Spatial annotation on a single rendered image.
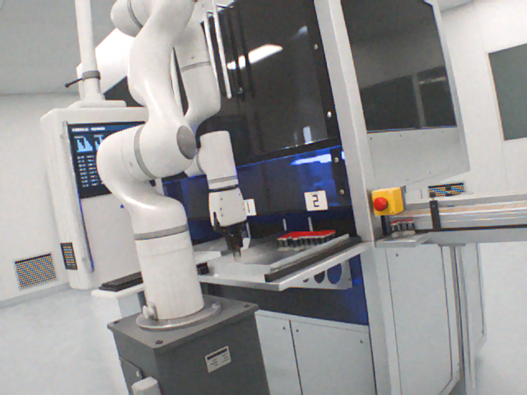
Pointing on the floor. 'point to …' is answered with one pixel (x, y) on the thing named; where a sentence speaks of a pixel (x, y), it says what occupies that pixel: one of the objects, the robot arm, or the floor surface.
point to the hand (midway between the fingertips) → (234, 241)
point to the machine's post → (361, 193)
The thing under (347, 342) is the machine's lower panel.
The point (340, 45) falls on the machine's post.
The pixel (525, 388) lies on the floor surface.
